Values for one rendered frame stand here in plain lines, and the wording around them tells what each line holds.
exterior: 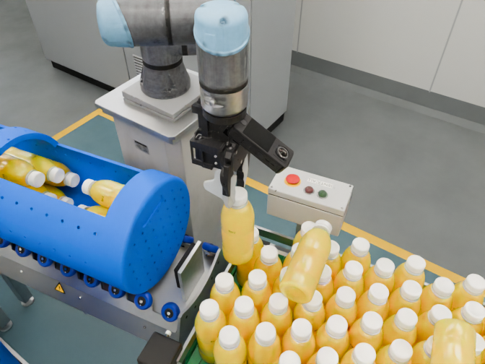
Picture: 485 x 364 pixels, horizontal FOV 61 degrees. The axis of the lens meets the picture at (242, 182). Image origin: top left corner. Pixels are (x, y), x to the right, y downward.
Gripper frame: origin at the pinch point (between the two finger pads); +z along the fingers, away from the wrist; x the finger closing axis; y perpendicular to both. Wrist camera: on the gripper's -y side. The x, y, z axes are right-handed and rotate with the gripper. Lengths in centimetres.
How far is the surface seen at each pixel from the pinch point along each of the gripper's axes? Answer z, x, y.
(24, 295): 119, -3, 114
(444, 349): 12.1, 8.2, -42.4
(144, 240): 13.8, 8.1, 18.4
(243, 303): 18.4, 10.9, -6.2
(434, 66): 95, -261, -40
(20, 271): 40, 16, 59
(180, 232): 26.0, -4.8, 18.3
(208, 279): 34.7, -0.3, 8.4
